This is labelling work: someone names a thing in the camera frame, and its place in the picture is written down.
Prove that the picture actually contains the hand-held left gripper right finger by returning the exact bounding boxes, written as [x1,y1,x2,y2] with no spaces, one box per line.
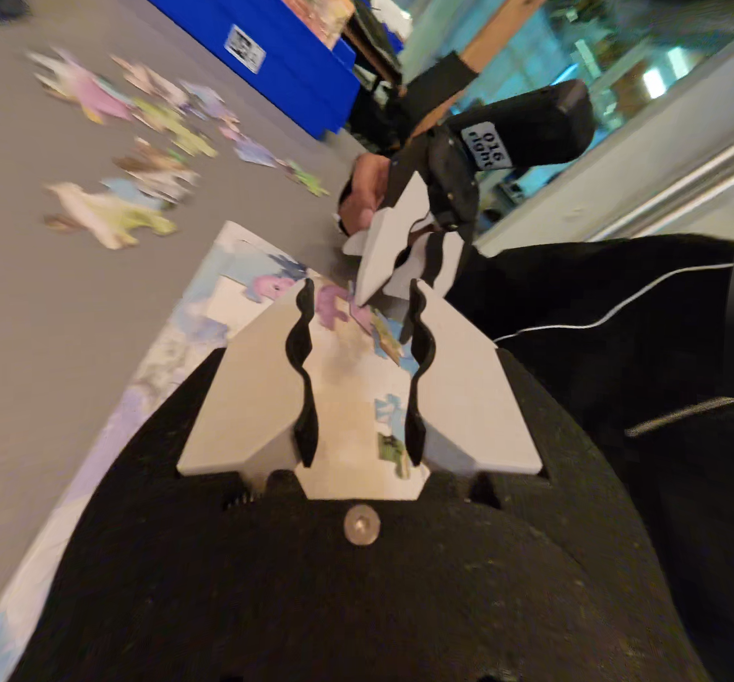
[404,279,543,479]

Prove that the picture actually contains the blue box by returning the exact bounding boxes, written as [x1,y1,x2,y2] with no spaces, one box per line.
[122,0,361,140]

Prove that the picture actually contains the yellow green pink puzzle piece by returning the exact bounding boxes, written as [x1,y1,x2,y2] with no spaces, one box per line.
[347,292,407,365]

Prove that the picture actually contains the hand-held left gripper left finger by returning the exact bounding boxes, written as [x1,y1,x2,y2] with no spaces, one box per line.
[177,277,319,479]

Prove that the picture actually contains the dinosaur puzzle board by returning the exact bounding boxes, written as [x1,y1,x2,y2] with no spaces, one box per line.
[0,222,431,660]

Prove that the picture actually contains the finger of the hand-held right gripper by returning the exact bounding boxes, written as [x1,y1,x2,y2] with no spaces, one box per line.
[354,171,432,308]
[383,230,466,299]

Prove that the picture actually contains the pale grey cord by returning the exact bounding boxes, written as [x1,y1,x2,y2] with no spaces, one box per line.
[625,398,734,437]

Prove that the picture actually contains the thin white cable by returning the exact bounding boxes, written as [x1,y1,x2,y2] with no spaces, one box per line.
[493,262,734,344]

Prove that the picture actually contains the person's right hand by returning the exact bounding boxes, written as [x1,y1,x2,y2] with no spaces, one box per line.
[338,153,396,235]

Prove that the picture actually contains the scattered loose puzzle pieces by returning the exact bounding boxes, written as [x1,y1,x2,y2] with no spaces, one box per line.
[26,48,330,249]

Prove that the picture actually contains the blue horned head puzzle piece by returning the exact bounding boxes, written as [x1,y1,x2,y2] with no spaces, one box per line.
[375,395,412,479]

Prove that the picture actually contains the pink lavender puzzle piece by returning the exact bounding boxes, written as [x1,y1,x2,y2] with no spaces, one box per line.
[247,273,300,305]

